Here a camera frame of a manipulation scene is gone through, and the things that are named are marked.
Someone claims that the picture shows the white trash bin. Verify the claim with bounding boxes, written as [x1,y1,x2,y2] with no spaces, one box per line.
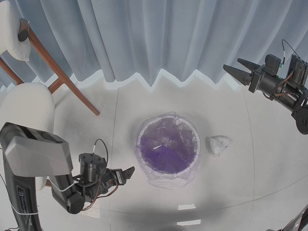
[139,116,201,177]

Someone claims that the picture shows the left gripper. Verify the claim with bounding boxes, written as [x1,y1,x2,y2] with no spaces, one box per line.
[85,166,135,197]

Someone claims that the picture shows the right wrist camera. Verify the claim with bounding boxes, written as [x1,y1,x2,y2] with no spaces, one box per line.
[265,54,282,76]

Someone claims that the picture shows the purple plastic bag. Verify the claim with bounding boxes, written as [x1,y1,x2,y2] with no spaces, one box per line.
[135,111,201,190]

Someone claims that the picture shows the pale blue curtain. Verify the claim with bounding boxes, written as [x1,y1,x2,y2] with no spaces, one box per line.
[0,0,308,94]

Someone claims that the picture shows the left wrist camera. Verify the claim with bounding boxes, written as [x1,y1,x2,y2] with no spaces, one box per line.
[97,157,108,175]

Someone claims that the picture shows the wooden chair with white cushions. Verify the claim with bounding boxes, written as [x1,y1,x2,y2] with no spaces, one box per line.
[0,0,100,191]

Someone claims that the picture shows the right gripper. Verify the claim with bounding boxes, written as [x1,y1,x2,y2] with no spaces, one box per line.
[223,58,301,109]

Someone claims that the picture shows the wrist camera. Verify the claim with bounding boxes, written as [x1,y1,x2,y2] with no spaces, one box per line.
[97,157,108,175]
[265,54,282,76]

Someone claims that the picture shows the white paper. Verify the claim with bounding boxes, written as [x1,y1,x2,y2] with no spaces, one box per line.
[208,136,231,156]

